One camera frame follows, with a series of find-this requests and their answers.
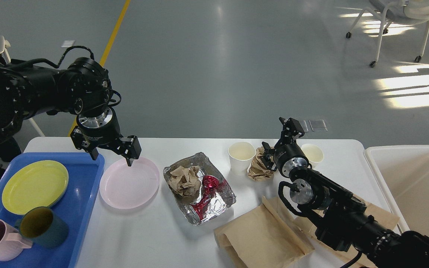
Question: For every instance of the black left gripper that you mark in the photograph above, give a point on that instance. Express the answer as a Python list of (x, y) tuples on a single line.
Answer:
[(103, 131)]

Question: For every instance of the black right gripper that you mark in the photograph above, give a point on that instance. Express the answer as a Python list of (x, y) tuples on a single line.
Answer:
[(287, 155)]

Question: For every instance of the pink plate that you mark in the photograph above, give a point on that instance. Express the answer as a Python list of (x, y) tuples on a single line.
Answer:
[(129, 187)]

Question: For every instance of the dark green mug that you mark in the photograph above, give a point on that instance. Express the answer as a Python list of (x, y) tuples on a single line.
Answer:
[(43, 227)]

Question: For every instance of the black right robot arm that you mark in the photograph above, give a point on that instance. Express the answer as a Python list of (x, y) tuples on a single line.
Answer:
[(337, 214)]

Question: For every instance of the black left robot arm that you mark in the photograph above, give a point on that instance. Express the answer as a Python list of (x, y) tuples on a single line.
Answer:
[(32, 87)]

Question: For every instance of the crumpled brown paper ball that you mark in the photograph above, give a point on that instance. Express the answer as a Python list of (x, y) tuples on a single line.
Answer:
[(257, 171)]

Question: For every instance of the blue plastic tray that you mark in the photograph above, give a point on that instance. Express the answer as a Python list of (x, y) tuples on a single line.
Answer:
[(75, 208)]

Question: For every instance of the white paper cup right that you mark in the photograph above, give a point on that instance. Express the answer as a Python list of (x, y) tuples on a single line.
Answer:
[(313, 153)]

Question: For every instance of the white paper cup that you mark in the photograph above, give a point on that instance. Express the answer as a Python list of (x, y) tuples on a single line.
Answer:
[(313, 153), (240, 157)]

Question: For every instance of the white paper cup left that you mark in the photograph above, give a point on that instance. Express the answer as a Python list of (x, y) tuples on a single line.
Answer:
[(240, 157)]

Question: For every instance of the yellow plate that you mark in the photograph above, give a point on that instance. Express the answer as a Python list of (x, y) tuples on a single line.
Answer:
[(42, 183)]

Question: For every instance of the brown paper bag rear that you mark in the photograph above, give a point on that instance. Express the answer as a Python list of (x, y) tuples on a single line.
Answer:
[(384, 217)]

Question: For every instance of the brown paper bag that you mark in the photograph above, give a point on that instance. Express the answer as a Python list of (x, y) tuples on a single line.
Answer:
[(384, 217), (265, 237)]

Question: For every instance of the crumpled brown paper in tray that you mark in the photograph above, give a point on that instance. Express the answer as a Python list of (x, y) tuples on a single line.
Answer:
[(184, 181)]

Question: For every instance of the aluminium foil tray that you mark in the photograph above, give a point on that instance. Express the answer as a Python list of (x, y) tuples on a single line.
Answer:
[(223, 199)]

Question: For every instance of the brown paper bag front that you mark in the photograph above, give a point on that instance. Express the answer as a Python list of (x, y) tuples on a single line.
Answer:
[(265, 237)]

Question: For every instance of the white plastic bin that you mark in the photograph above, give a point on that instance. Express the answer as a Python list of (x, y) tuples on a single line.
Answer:
[(402, 173)]

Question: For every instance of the white chair right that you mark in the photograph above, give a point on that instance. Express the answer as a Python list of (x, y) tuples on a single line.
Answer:
[(402, 12)]

